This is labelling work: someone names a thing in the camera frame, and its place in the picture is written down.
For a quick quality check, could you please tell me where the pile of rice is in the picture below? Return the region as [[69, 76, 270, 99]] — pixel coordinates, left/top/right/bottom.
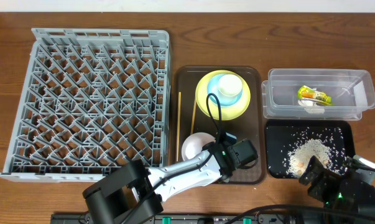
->
[[280, 126, 346, 178]]

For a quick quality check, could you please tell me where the white bowl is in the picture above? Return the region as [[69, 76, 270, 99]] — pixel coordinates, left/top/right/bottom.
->
[[182, 133, 215, 161]]

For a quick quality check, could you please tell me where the white tissue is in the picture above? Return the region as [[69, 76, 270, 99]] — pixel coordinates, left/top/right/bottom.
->
[[298, 100, 325, 114]]

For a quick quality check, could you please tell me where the green orange snack wrapper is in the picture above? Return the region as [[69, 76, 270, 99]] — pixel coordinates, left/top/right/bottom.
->
[[297, 85, 332, 106]]

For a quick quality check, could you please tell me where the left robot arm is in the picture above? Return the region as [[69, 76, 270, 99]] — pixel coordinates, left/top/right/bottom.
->
[[83, 139, 258, 223]]

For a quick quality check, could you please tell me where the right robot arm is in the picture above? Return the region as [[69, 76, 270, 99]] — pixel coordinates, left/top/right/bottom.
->
[[299, 155, 375, 217]]

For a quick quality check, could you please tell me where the black waste tray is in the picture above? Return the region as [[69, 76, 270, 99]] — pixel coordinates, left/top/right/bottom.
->
[[265, 119, 356, 179]]

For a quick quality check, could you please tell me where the yellow plate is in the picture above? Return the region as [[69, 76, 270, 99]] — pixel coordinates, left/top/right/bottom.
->
[[195, 70, 251, 121]]

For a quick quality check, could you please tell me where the brown serving tray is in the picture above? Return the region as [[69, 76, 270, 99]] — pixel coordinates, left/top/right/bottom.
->
[[168, 66, 266, 185]]

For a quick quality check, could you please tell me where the white cup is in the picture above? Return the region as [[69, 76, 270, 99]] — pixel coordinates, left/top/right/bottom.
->
[[218, 74, 243, 97]]

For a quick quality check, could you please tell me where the light blue small plate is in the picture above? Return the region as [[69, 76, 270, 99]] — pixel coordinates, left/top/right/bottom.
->
[[207, 73, 243, 106]]

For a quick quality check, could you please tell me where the clear plastic bin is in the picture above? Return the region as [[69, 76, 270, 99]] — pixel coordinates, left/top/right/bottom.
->
[[262, 68, 375, 120]]

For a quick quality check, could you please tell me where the grey plastic dish rack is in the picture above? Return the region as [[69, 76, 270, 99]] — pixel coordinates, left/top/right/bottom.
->
[[0, 28, 172, 182]]

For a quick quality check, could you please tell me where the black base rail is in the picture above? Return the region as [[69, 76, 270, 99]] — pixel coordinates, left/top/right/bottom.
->
[[50, 213, 303, 224]]

